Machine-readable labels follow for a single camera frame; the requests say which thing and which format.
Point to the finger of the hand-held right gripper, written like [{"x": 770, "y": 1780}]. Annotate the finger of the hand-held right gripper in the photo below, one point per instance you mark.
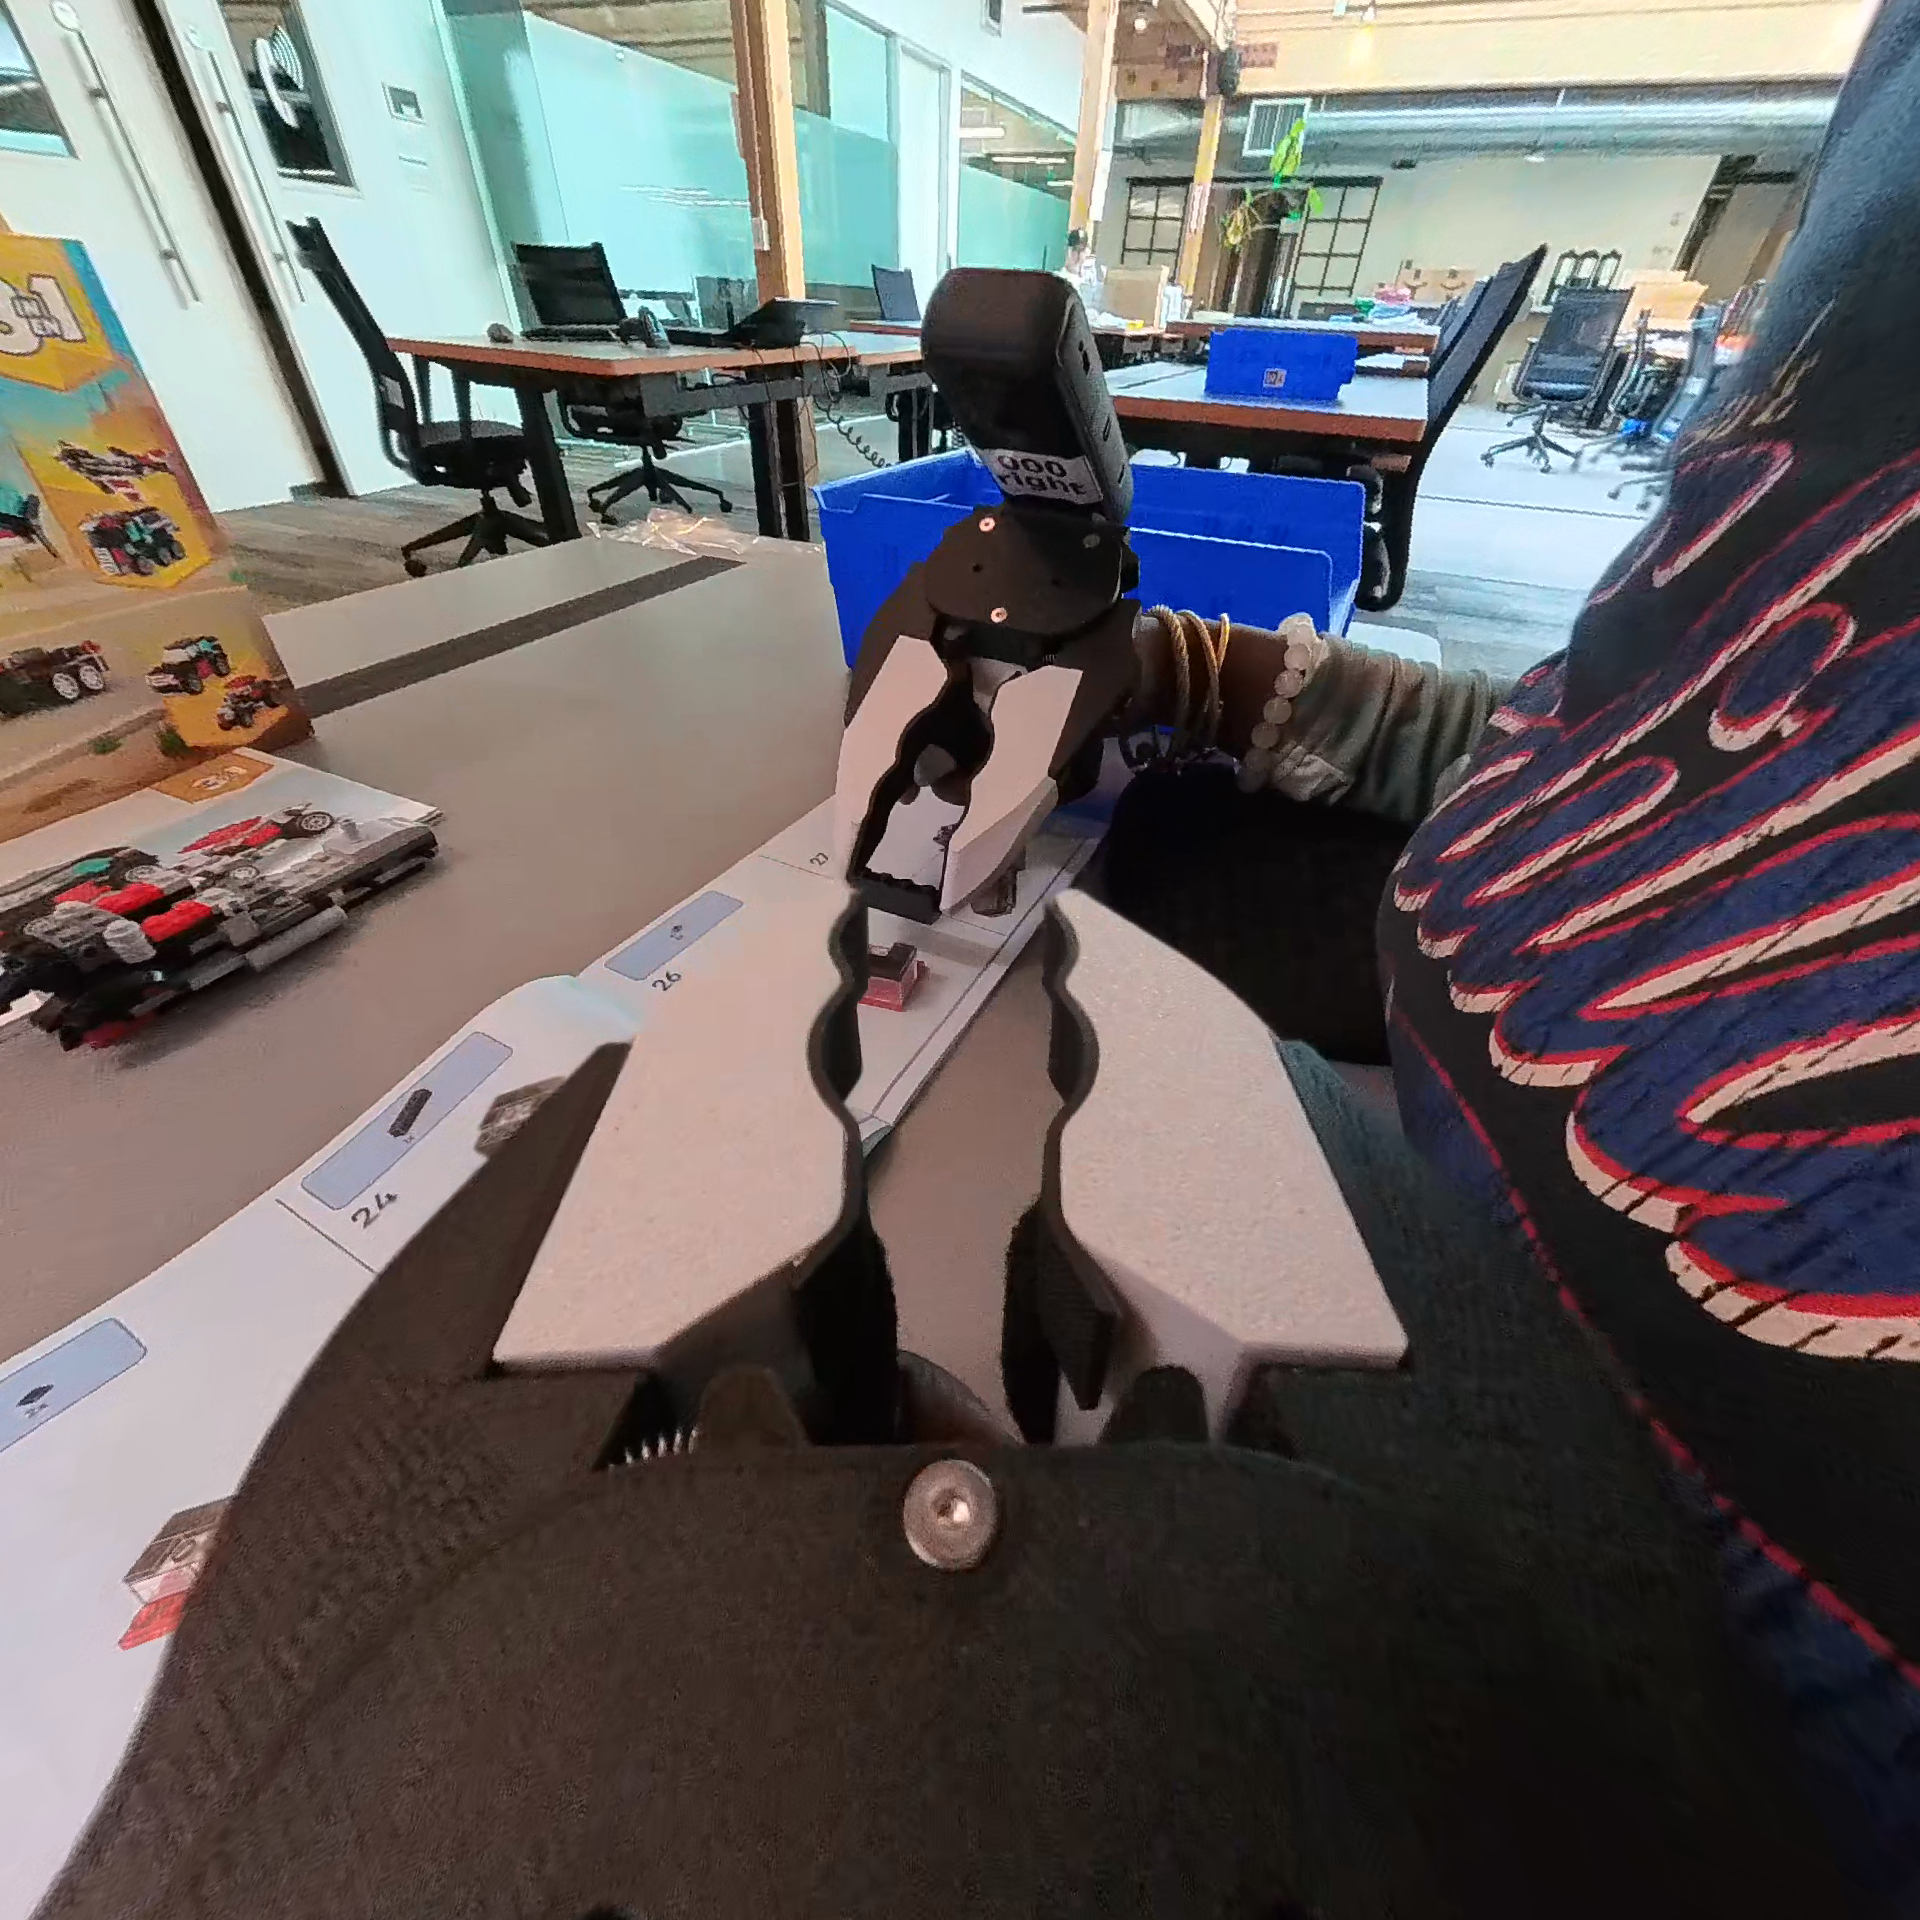
[
  {"x": 879, "y": 735},
  {"x": 1020, "y": 780}
]

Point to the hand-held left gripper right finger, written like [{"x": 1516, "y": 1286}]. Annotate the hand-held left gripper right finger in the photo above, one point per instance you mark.
[{"x": 1215, "y": 1200}]

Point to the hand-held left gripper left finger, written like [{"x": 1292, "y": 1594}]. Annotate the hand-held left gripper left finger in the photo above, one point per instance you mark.
[{"x": 691, "y": 1200}]

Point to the small red black brick assembly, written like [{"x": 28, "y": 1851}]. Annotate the small red black brick assembly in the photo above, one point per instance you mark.
[{"x": 893, "y": 984}]

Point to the person's right forearm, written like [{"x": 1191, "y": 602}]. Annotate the person's right forearm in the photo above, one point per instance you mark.
[{"x": 1396, "y": 735}]

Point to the grey desk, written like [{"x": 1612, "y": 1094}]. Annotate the grey desk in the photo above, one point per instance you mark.
[{"x": 599, "y": 720}]

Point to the brown office desk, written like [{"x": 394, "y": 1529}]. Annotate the brown office desk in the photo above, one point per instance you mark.
[
  {"x": 1277, "y": 420},
  {"x": 599, "y": 358}
]

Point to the blue divided bin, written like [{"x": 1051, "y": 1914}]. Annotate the blue divided bin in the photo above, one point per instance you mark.
[{"x": 1244, "y": 556}]

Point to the open white instruction booklet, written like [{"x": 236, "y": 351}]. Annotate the open white instruction booklet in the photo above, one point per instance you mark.
[{"x": 750, "y": 930}]

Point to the black cushion pad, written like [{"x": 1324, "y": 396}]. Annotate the black cushion pad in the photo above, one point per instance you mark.
[{"x": 1244, "y": 930}]

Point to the small blue storage bin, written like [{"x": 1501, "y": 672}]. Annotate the small blue storage bin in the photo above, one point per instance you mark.
[{"x": 1277, "y": 369}]

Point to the wooden pillar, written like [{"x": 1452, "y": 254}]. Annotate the wooden pillar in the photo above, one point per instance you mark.
[{"x": 773, "y": 224}]

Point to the green potted plant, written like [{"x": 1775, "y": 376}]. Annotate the green potted plant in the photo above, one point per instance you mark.
[{"x": 1283, "y": 180}]

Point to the black mesh office chair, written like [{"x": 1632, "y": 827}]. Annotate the black mesh office chair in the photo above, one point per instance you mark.
[
  {"x": 1478, "y": 345},
  {"x": 570, "y": 284},
  {"x": 1568, "y": 345},
  {"x": 360, "y": 345}
]

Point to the booklet with vehicle pictures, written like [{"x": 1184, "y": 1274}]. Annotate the booklet with vehicle pictures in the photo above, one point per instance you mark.
[{"x": 346, "y": 802}]

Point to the grey toy brick truck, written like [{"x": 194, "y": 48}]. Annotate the grey toy brick truck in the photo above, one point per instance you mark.
[{"x": 226, "y": 930}]

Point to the person's black printed shirt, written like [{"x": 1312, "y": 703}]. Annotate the person's black printed shirt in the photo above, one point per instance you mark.
[{"x": 1725, "y": 900}]

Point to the colourful toy set box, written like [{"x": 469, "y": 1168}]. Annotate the colourful toy set box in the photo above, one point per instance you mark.
[{"x": 136, "y": 600}]

